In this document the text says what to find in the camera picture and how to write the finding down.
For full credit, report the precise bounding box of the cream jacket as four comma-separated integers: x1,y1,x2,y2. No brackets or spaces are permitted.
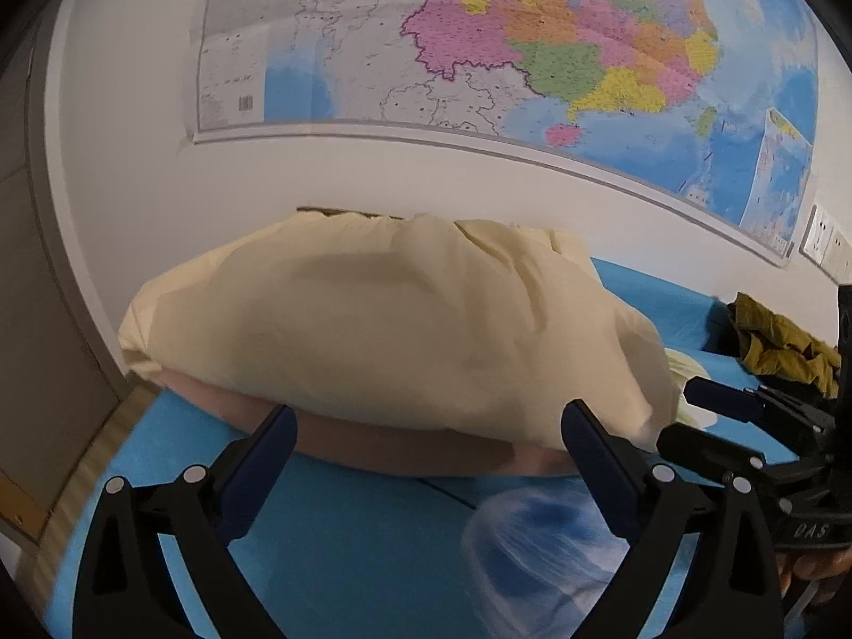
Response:
118,211,683,454

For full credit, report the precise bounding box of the pink garment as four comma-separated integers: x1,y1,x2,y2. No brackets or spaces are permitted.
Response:
163,373,580,477

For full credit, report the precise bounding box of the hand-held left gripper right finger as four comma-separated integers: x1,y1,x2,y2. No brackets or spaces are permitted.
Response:
561,399,787,639

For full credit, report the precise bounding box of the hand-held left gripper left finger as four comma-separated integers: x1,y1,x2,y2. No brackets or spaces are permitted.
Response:
72,405,298,639

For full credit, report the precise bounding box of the beige door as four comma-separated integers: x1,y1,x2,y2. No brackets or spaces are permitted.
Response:
0,6,157,547

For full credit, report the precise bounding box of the clear plastic bag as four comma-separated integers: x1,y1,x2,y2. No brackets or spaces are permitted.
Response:
462,485,630,639

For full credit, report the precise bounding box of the white wall socket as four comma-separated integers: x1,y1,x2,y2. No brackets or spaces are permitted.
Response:
827,230,852,277
800,206,836,260

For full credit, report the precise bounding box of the person's right hand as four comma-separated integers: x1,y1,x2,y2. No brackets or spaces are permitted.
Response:
775,546,852,613

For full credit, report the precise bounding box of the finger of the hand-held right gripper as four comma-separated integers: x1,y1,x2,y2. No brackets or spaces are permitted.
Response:
657,422,833,487
684,376,836,433

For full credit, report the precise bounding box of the pale yellow bundle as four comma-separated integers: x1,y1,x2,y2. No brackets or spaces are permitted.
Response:
666,349,716,427

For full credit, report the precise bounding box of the colourful wall map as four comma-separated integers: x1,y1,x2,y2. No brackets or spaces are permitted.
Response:
193,0,820,271

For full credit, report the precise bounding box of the olive garment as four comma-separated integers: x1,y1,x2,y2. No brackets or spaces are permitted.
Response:
727,293,843,400

